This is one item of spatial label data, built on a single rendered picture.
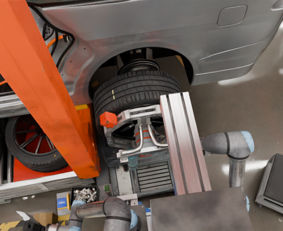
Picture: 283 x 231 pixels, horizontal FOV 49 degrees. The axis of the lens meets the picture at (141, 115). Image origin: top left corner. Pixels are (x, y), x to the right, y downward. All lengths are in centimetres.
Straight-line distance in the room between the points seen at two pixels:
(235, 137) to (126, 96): 73
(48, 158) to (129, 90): 99
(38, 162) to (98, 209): 118
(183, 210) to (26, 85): 80
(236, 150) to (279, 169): 119
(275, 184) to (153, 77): 137
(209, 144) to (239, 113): 169
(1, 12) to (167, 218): 75
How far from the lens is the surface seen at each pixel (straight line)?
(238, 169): 179
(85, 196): 241
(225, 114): 332
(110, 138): 221
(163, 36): 198
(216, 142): 168
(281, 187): 281
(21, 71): 126
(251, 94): 351
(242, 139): 170
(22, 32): 110
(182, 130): 93
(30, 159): 270
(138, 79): 204
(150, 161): 286
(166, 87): 209
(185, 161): 90
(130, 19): 183
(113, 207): 146
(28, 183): 276
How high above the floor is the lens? 287
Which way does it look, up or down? 63 degrees down
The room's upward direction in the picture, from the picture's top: 4 degrees counter-clockwise
